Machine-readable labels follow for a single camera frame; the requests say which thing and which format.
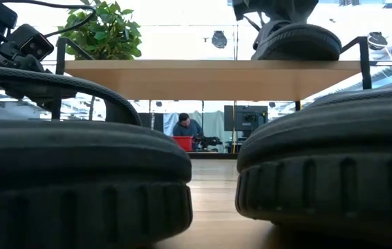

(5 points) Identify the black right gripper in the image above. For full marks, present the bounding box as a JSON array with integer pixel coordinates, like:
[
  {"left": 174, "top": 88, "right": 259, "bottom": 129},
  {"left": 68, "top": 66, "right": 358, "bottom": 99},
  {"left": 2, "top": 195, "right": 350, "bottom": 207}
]
[{"left": 232, "top": 0, "right": 320, "bottom": 50}]

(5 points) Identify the wooden shelf with black frame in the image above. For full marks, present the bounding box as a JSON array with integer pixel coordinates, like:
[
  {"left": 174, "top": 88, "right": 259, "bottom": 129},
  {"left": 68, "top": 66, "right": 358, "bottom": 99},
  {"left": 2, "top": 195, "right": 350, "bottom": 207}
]
[{"left": 55, "top": 36, "right": 373, "bottom": 122}]

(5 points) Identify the person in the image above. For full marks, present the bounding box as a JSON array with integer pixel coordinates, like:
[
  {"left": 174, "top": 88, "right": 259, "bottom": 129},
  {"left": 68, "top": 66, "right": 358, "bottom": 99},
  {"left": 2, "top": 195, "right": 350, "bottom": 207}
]
[{"left": 172, "top": 112, "right": 204, "bottom": 138}]

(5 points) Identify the pale grey partition panel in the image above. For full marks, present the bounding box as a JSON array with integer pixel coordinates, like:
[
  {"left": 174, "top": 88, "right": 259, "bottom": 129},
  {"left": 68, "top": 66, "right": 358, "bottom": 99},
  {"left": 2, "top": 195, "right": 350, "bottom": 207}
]
[{"left": 163, "top": 110, "right": 225, "bottom": 153}]

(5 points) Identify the red plastic bin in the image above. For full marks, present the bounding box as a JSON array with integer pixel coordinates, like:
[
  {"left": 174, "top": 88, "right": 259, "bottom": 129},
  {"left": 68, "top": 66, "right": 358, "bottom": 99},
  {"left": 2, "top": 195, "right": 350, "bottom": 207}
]
[{"left": 172, "top": 136, "right": 194, "bottom": 152}]

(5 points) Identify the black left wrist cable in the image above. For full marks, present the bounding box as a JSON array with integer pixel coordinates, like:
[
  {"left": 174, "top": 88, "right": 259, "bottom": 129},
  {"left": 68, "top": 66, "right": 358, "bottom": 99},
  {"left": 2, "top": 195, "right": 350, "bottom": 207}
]
[{"left": 0, "top": 0, "right": 97, "bottom": 38}]

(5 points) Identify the green leafy plant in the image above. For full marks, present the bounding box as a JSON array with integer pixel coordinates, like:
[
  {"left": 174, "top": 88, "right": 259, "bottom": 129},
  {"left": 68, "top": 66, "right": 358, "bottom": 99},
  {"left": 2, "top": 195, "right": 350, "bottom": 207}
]
[{"left": 57, "top": 0, "right": 144, "bottom": 121}]

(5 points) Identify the black background robot gripper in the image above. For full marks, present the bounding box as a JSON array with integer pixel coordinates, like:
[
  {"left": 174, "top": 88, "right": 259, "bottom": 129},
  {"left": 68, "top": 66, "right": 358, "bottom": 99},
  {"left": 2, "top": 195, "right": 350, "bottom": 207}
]
[{"left": 194, "top": 135, "right": 223, "bottom": 152}]

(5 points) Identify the black metal table frame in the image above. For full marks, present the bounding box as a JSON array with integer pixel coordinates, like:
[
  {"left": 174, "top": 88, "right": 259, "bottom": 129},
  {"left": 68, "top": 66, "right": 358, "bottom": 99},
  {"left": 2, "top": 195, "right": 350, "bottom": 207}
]
[{"left": 187, "top": 153, "right": 239, "bottom": 160}]

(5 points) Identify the black round hanging lamp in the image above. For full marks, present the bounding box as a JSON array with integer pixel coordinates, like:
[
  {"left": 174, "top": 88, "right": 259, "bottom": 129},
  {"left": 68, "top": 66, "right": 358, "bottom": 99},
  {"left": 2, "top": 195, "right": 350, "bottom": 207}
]
[
  {"left": 211, "top": 30, "right": 229, "bottom": 50},
  {"left": 367, "top": 31, "right": 389, "bottom": 51}
]

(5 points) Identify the thin yellow pole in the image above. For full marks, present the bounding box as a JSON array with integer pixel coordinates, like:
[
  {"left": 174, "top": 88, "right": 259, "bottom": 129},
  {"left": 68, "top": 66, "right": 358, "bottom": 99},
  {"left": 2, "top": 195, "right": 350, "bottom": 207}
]
[{"left": 232, "top": 100, "right": 237, "bottom": 154}]

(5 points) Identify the black background monitor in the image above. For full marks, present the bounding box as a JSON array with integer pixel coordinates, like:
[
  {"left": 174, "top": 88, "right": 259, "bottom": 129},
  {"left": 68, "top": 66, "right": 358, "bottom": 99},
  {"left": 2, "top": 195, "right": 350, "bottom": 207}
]
[{"left": 223, "top": 105, "right": 269, "bottom": 138}]

